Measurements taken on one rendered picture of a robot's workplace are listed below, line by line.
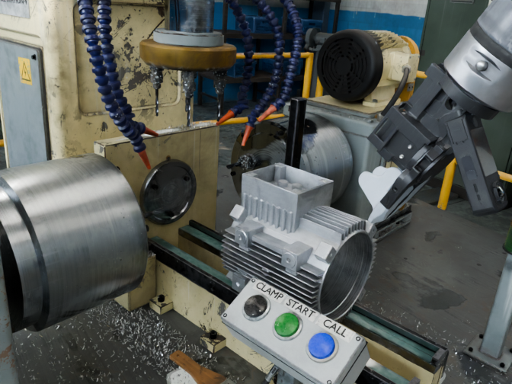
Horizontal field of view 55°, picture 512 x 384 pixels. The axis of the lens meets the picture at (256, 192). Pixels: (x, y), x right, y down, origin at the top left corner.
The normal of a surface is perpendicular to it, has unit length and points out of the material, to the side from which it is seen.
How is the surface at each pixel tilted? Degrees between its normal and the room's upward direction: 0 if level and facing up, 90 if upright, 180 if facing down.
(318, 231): 88
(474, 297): 0
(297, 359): 31
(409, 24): 90
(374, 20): 90
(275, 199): 90
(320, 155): 58
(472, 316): 0
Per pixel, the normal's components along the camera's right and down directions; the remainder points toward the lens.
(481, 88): -0.45, 0.43
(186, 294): -0.67, 0.23
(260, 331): -0.29, -0.68
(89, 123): 0.74, 0.30
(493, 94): -0.23, 0.58
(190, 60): 0.15, 0.37
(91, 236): 0.70, -0.11
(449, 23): -0.81, 0.16
